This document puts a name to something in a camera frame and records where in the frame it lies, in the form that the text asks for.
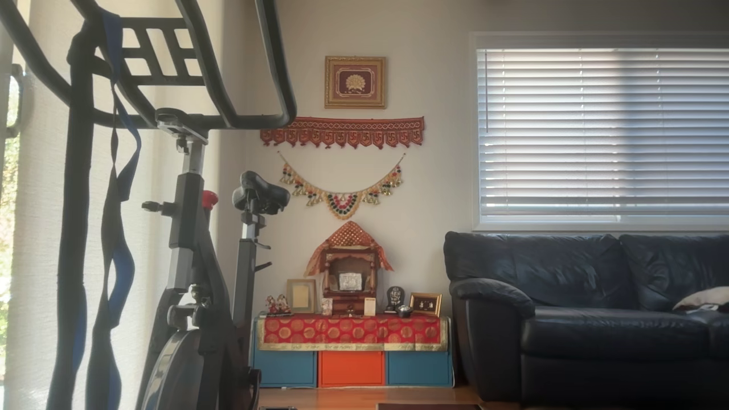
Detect red gold patterned tablecloth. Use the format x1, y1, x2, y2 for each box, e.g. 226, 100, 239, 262
256, 315, 449, 351

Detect white sheer curtain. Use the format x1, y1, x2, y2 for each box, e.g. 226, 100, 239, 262
6, 0, 223, 410

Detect beaded door garland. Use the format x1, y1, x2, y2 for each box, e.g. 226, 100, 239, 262
277, 151, 406, 221

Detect black and blue strap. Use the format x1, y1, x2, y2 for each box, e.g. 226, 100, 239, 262
85, 9, 143, 410

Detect gold framed wall picture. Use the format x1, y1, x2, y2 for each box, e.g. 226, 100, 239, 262
325, 56, 387, 109

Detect red embroidered wall hanging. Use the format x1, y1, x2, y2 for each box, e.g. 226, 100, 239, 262
260, 117, 425, 150

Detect white window blinds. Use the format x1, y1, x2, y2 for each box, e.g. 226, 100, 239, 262
477, 48, 729, 224

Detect white window frame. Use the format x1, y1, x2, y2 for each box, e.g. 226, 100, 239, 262
472, 31, 729, 232

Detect orange shrine canopy cloth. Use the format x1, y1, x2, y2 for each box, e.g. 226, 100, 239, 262
305, 221, 394, 278

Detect black exercise bike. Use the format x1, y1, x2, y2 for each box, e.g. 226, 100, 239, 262
0, 0, 298, 410

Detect orange storage cube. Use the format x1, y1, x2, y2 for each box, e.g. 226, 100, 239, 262
319, 351, 386, 388

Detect small painted figurines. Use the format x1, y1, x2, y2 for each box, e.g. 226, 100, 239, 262
265, 294, 292, 317

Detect small wooden shrine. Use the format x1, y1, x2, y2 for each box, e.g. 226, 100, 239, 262
321, 248, 379, 315

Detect beige cushion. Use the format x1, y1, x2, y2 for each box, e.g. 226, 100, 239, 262
672, 286, 729, 313

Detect gold photo frame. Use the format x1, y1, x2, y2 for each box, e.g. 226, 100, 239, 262
409, 292, 443, 318

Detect beige photo frame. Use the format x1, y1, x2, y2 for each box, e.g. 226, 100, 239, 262
286, 278, 317, 314

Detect dark red rug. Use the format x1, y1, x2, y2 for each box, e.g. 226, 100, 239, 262
376, 403, 485, 410

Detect blue storage cube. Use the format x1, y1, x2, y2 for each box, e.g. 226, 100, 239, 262
387, 351, 452, 388
253, 350, 317, 388

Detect black leather sofa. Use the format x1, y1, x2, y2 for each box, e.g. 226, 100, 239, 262
443, 231, 729, 406

